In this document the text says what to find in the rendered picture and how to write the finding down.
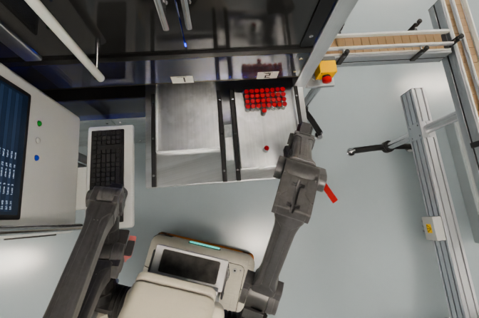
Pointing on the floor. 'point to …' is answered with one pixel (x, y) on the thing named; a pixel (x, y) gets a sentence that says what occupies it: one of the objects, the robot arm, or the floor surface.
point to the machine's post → (338, 15)
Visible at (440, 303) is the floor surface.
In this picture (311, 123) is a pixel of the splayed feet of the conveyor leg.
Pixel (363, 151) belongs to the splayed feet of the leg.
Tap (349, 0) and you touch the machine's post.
